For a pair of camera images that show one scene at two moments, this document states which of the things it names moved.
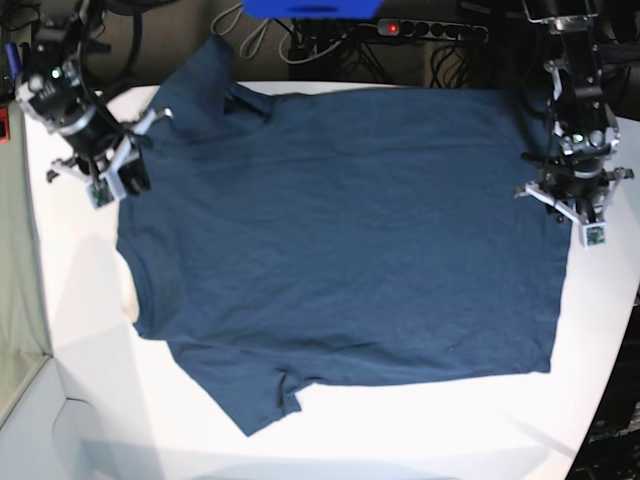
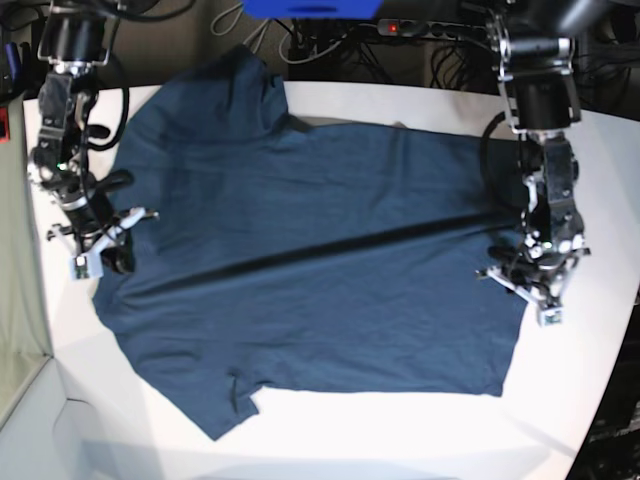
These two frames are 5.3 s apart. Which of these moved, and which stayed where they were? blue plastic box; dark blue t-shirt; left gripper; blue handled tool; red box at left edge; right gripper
Moved: right gripper; left gripper; dark blue t-shirt
Stayed: blue handled tool; blue plastic box; red box at left edge
